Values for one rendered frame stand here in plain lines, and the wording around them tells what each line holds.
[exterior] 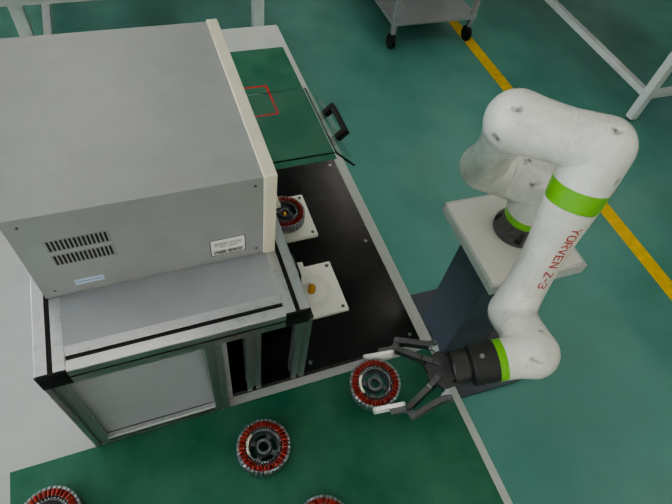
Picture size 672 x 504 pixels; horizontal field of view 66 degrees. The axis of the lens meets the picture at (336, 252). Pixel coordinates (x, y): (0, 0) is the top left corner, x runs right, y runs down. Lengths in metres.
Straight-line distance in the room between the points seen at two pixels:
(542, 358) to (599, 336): 1.41
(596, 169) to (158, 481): 1.04
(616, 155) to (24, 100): 1.01
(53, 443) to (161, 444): 0.22
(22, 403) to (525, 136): 1.16
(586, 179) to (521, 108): 0.18
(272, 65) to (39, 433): 1.39
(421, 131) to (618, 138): 2.05
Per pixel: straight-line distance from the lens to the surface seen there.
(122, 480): 1.22
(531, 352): 1.17
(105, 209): 0.81
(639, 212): 3.19
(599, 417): 2.39
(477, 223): 1.59
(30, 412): 1.32
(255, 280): 0.94
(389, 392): 1.17
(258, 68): 2.00
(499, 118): 1.04
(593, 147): 1.06
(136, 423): 1.21
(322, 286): 1.33
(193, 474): 1.19
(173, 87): 0.98
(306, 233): 1.42
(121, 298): 0.95
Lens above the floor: 1.91
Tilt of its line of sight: 54 degrees down
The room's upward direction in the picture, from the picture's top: 11 degrees clockwise
